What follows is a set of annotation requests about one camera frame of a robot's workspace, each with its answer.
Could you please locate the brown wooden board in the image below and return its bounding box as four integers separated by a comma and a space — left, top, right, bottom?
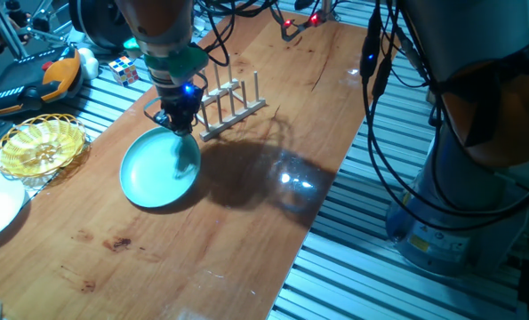
0, 8, 398, 320

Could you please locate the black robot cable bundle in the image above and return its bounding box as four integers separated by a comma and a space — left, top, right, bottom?
196, 0, 529, 233

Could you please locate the small white rounded object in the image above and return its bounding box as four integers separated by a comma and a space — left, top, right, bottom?
76, 46, 101, 82

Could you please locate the black orange teach pendant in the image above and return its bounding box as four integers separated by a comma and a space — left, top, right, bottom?
0, 45, 84, 118

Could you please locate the pale green round dish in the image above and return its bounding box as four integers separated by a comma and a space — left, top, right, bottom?
119, 126, 203, 210

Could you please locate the colourful puzzle cube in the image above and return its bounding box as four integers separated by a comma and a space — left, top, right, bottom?
108, 55, 140, 87

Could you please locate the grey metal strut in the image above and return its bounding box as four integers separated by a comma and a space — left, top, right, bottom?
0, 0, 30, 61

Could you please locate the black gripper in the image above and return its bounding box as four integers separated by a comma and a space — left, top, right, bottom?
153, 83, 205, 137

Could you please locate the wooden peg dish rack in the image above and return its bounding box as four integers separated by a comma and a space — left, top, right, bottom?
195, 55, 268, 143

